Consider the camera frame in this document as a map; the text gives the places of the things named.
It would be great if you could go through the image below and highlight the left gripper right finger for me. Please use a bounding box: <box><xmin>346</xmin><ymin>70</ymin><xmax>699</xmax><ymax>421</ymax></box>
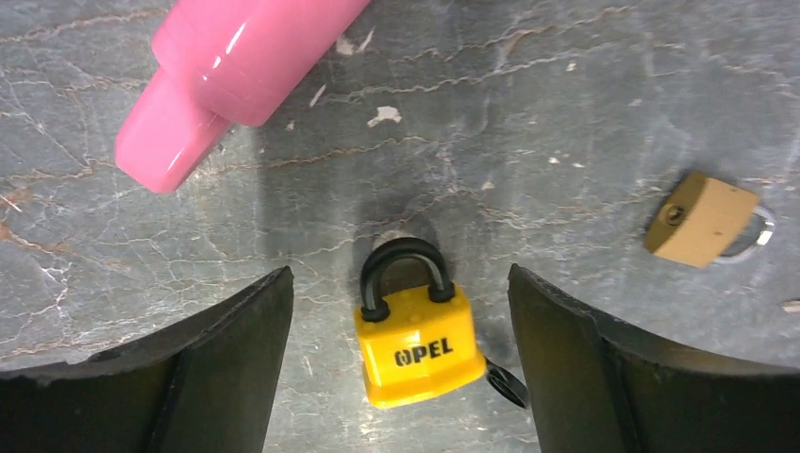
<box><xmin>508</xmin><ymin>265</ymin><xmax>799</xmax><ymax>452</ymax></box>

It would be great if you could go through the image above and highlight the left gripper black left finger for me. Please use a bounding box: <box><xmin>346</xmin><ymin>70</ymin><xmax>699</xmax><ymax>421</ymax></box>
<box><xmin>1</xmin><ymin>267</ymin><xmax>293</xmax><ymax>452</ymax></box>

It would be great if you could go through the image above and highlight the yellow black padlock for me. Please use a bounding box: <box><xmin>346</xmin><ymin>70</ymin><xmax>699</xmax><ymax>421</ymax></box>
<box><xmin>353</xmin><ymin>236</ymin><xmax>531</xmax><ymax>411</ymax></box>

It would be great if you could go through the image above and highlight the small brass padlock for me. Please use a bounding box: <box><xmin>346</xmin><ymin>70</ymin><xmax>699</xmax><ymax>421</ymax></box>
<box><xmin>643</xmin><ymin>172</ymin><xmax>776</xmax><ymax>268</ymax></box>

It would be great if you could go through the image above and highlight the pink cylindrical wand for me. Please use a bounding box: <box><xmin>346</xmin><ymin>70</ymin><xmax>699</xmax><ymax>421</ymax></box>
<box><xmin>114</xmin><ymin>0</ymin><xmax>368</xmax><ymax>193</ymax></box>

